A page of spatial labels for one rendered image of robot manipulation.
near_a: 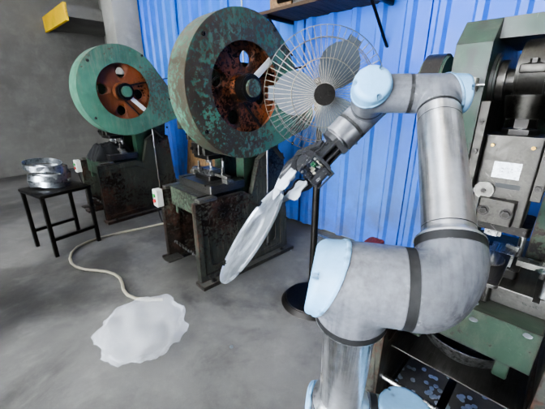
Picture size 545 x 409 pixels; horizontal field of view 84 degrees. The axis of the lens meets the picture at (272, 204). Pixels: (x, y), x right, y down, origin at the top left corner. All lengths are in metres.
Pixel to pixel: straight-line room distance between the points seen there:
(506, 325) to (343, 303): 0.83
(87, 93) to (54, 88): 3.61
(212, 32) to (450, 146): 1.44
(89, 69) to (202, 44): 1.72
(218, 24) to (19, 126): 5.35
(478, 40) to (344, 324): 0.94
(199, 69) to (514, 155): 1.38
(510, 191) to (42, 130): 6.63
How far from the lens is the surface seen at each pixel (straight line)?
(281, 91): 1.59
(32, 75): 6.83
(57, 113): 6.87
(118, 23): 5.56
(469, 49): 1.17
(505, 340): 1.23
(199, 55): 1.74
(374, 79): 0.65
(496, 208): 1.20
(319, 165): 0.72
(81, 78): 3.28
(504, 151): 1.19
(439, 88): 0.67
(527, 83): 1.19
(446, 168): 0.55
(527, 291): 1.27
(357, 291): 0.42
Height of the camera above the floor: 1.28
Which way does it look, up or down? 20 degrees down
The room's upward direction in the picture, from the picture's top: straight up
